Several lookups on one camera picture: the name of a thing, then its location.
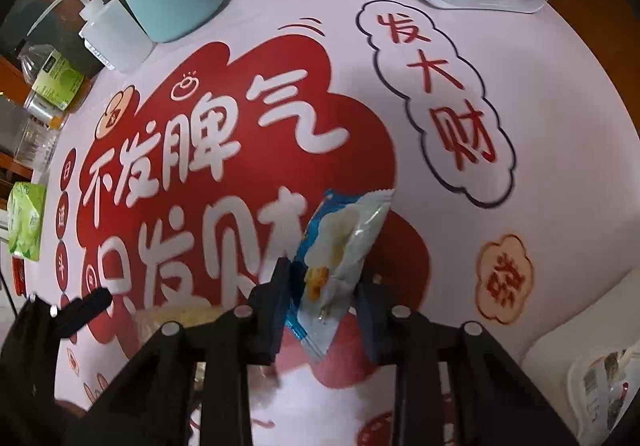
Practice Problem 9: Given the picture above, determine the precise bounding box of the green tissue pack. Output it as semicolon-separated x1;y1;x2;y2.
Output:
6;181;47;261

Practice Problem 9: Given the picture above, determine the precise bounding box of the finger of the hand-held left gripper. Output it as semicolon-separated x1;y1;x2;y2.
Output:
54;287;113;341

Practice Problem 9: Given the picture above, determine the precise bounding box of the white plastic tray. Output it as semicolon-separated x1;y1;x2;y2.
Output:
520;268;640;446

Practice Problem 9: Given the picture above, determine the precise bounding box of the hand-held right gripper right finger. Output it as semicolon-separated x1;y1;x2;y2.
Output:
354;271;583;446

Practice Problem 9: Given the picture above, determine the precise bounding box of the clear packet of pale pastry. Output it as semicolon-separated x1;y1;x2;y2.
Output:
134;304;236;327

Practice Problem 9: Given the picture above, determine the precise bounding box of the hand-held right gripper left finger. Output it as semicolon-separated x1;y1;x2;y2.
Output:
65;256;293;446

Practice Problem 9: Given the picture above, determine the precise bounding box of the ribbed drinking glass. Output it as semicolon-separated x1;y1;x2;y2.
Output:
12;118;58;172

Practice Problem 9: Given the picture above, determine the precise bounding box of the red and white nut packet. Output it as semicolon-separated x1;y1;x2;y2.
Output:
567;348;633;446

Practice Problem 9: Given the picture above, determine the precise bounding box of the clear plastic wash bottle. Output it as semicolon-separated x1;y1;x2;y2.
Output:
27;0;153;74

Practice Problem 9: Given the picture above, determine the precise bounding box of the glass bottle with green label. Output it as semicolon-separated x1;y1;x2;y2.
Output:
17;43;86;112

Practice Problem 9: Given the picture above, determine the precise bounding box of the small metal tin can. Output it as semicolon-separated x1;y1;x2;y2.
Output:
22;93;68;129

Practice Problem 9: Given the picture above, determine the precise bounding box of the blue and white snack packet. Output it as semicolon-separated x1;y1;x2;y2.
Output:
285;188;396;362

